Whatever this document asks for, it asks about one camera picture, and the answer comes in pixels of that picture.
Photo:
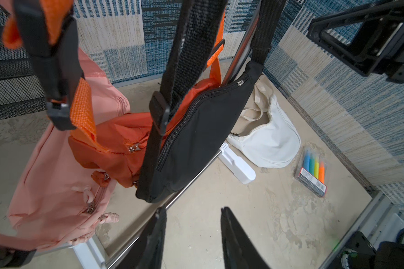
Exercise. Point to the cream white sling bag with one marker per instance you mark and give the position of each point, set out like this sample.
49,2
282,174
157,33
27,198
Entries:
264,133

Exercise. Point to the orange sling bag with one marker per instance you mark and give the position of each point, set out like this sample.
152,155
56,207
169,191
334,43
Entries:
104,143

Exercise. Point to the black mesh shelf rack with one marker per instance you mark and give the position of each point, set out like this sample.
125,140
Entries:
20,90

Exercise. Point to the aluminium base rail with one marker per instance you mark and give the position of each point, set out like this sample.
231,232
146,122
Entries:
381,221

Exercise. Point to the pack of coloured highlighters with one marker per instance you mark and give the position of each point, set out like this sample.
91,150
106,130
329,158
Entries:
311,171

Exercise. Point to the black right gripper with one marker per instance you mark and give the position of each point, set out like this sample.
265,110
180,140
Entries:
378,45

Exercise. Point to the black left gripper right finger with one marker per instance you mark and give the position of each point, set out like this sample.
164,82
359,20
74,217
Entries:
238,250

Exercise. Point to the black sling bag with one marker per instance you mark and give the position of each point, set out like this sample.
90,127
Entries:
189,117

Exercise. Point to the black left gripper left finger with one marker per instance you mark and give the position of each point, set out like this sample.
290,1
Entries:
147,251

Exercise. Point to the pink sling bag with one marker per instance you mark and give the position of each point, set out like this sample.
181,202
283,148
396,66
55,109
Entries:
56,200

